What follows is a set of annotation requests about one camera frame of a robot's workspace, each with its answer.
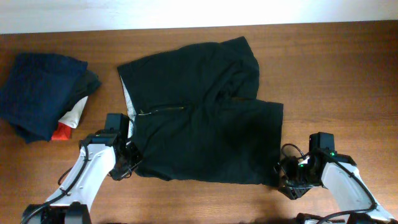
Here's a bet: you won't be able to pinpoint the black shorts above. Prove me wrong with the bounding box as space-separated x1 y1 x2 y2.
118 37 284 187

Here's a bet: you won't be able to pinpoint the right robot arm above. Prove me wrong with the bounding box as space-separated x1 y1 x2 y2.
274 132 397 224

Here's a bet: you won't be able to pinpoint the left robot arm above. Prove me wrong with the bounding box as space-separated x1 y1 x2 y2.
21 113 142 223

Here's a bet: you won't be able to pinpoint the folded white garment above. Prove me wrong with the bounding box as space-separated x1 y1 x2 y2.
58 96 88 129

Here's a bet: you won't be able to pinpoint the folded red garment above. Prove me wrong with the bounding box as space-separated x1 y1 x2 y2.
52 123 72 141

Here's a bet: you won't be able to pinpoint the folded dark grey garment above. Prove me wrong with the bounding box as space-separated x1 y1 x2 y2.
60 70 102 117

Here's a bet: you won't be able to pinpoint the folded navy blue garment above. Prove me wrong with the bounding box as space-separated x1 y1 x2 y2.
1 53 88 143

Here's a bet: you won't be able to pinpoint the right black cable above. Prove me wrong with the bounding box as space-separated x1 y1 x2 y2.
279 142 379 224

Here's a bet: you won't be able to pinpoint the black cable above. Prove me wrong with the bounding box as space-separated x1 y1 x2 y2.
20 118 139 224
279 142 379 224

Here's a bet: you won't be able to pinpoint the left black cable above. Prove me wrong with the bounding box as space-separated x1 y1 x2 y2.
20 118 139 224

